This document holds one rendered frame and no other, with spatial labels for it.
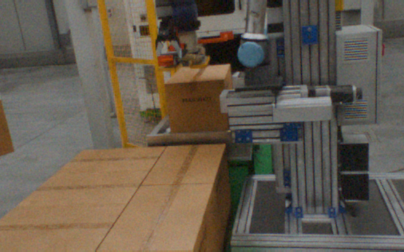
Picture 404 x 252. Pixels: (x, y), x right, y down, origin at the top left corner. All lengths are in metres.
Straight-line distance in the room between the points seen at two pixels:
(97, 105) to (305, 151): 2.01
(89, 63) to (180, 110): 1.15
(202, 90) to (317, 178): 0.93
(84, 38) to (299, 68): 2.01
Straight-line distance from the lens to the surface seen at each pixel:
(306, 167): 2.40
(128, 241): 1.83
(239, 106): 2.10
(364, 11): 5.54
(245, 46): 1.89
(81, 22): 3.66
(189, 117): 2.83
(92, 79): 3.70
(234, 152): 2.82
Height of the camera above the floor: 1.47
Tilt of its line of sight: 17 degrees down
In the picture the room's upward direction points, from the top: 6 degrees counter-clockwise
